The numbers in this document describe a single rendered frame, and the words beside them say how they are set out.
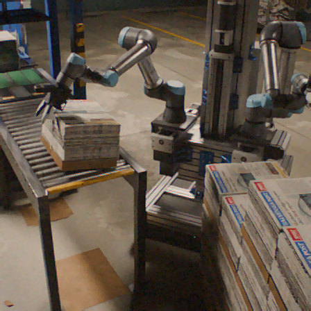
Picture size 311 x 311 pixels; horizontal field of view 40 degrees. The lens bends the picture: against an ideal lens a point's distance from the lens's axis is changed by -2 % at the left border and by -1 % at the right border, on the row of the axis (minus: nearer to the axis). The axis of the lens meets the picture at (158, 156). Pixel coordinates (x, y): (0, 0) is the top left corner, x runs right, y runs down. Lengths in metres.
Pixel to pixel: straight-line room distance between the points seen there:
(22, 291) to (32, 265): 0.23
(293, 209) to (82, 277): 1.60
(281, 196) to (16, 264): 1.87
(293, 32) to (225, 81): 0.48
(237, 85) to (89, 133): 1.03
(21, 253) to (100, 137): 1.18
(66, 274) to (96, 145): 0.98
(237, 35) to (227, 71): 0.21
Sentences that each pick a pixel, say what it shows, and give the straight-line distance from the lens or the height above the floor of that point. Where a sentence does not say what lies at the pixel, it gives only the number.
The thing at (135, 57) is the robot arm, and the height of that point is 1.29.
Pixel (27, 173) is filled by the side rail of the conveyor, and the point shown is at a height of 0.80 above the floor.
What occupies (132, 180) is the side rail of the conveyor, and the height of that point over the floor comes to 0.73.
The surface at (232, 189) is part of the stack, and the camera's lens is 1.99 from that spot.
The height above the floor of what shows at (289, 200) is 1.07.
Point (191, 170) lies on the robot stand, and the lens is 2.74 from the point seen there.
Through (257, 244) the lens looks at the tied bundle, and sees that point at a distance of 1.56.
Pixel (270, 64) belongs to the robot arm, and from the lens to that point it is 2.29.
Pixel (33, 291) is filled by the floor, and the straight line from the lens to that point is 2.70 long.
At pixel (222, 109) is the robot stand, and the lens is 2.63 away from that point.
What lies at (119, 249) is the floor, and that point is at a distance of 2.92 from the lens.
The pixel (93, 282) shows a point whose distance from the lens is 2.70.
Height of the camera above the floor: 1.84
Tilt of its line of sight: 27 degrees down
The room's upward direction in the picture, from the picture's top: 1 degrees clockwise
